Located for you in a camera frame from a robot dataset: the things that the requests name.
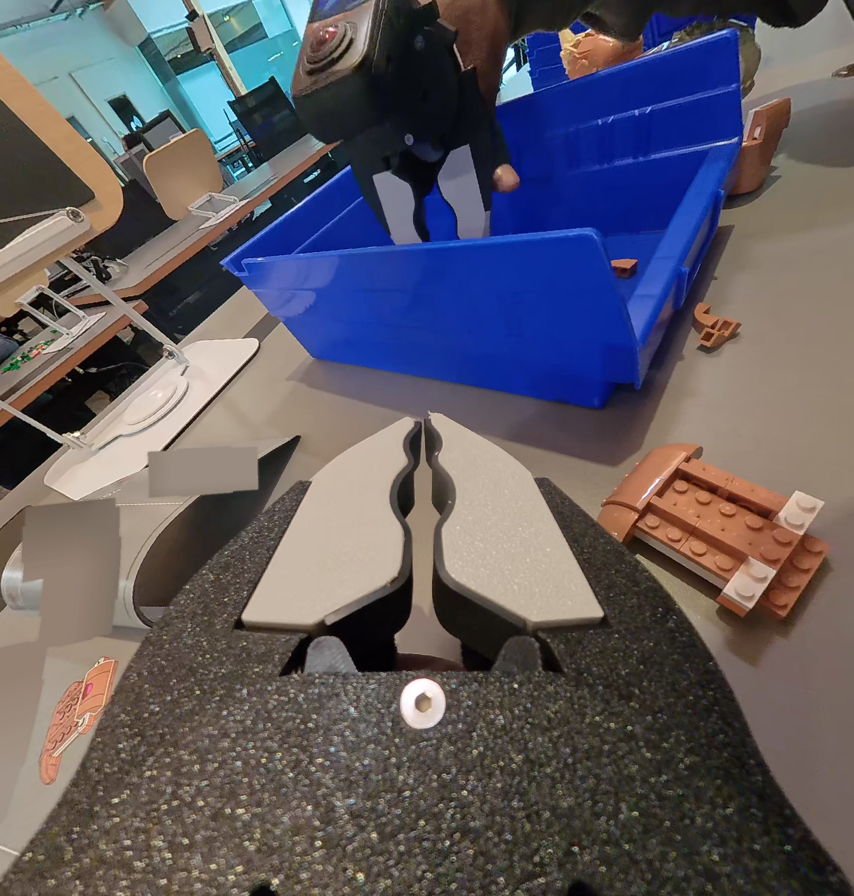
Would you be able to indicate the grey desk wooden edge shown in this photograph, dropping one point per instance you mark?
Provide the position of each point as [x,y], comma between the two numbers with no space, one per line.
[49,378]
[189,245]

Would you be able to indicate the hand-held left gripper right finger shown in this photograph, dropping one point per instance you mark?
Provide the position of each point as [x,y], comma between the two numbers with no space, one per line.
[511,553]

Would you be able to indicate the tan lego figure part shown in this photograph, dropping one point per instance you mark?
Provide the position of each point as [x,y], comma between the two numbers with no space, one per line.
[598,52]

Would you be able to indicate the scattered green lego pieces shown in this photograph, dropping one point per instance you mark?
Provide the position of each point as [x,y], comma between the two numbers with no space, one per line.
[28,357]

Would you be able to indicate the wooden chair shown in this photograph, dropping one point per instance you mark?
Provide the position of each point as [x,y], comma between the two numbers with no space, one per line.
[182,168]

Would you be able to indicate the white stand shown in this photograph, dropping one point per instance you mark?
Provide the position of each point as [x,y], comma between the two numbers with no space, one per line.
[59,325]

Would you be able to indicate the lego instruction booklet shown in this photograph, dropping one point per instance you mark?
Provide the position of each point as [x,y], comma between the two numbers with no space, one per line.
[77,707]

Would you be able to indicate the brown lego figure body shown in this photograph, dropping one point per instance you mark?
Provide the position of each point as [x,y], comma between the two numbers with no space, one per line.
[759,150]

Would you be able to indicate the white lamp stand base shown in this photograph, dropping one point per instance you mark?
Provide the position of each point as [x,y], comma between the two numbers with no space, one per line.
[154,406]

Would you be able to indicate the person's right hand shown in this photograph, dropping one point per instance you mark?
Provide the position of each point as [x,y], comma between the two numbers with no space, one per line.
[497,35]

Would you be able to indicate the wood framed black panel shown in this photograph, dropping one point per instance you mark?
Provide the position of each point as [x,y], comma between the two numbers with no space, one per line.
[28,154]

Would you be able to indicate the brown lego assembly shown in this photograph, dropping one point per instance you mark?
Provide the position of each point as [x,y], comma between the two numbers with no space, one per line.
[714,525]

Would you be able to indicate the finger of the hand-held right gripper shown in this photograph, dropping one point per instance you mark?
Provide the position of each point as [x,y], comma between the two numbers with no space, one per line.
[467,196]
[393,206]

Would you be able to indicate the person's right forearm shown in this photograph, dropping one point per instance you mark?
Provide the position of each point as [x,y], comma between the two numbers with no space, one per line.
[714,14]

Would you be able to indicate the dark olive cloth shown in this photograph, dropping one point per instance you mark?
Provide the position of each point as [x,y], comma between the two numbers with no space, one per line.
[750,56]

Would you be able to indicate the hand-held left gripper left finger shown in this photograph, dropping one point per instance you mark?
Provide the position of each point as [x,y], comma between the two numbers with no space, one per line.
[329,539]

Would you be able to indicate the small brown lego brick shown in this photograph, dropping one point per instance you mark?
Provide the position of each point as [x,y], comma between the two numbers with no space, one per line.
[624,267]

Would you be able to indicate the black office chair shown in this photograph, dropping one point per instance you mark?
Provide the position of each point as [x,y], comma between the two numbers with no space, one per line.
[262,115]

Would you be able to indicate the blue plastic bin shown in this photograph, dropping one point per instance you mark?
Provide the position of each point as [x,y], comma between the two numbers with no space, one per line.
[469,322]

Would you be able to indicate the brown lego arch piece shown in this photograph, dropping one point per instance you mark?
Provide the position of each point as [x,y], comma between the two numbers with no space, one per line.
[714,325]

